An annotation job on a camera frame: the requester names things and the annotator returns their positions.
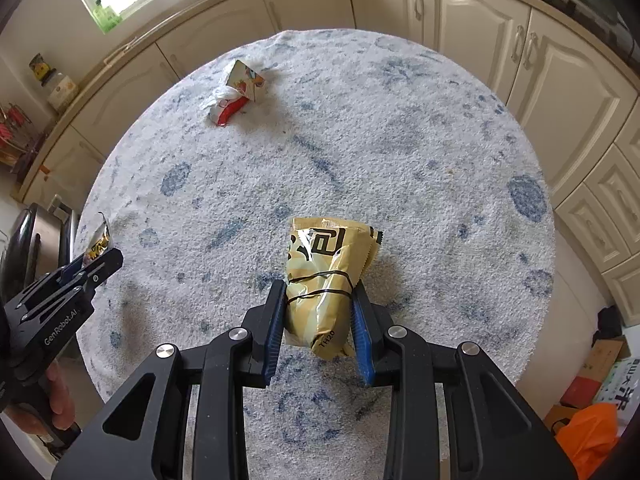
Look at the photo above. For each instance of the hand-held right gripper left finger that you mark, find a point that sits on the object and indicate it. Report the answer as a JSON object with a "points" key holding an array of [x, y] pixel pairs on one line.
{"points": [[274, 340]]}

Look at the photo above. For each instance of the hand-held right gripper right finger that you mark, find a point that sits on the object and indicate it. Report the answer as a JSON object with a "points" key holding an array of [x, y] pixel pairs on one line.
{"points": [[364, 350]]}

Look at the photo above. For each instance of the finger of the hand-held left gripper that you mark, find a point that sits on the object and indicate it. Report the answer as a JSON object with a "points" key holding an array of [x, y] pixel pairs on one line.
{"points": [[74, 269], [102, 265]]}

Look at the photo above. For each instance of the small yellow black wrapper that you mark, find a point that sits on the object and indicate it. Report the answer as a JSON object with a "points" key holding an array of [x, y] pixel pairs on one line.
{"points": [[100, 242]]}

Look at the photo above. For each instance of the yellow printed snack bag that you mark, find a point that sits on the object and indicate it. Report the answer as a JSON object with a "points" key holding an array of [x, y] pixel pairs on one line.
{"points": [[325, 260]]}

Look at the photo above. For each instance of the person's left hand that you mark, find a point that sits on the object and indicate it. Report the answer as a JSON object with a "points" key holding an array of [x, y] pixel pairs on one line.
{"points": [[61, 400]]}

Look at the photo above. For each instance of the orange tag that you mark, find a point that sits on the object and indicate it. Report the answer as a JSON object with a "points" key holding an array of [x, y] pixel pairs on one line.
{"points": [[46, 170]]}

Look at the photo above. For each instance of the glass jar beige label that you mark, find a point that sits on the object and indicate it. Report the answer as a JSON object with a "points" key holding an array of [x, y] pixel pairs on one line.
{"points": [[62, 91]]}

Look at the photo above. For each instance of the white blue floral tablecloth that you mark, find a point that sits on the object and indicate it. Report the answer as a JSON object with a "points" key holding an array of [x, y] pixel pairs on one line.
{"points": [[400, 160]]}

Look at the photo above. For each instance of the yellow label sauce bottle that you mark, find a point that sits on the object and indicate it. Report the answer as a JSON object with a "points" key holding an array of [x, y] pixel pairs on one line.
{"points": [[41, 67]]}

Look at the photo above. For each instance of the brown cardboard box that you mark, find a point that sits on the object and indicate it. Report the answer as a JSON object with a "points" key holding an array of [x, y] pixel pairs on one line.
{"points": [[595, 367]]}

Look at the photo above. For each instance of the orange plastic bag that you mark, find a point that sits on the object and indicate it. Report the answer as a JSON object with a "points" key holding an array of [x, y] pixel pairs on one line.
{"points": [[585, 435]]}

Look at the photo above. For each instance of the black cloth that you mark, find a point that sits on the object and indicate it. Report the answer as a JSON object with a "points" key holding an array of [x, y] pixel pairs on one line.
{"points": [[610, 325]]}

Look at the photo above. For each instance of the green dish soap bottle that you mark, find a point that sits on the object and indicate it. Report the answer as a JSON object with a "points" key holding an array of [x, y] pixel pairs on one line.
{"points": [[106, 16]]}

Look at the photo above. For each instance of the cream kitchen base cabinets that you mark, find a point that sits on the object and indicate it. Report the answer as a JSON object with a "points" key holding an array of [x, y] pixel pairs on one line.
{"points": [[470, 15]]}

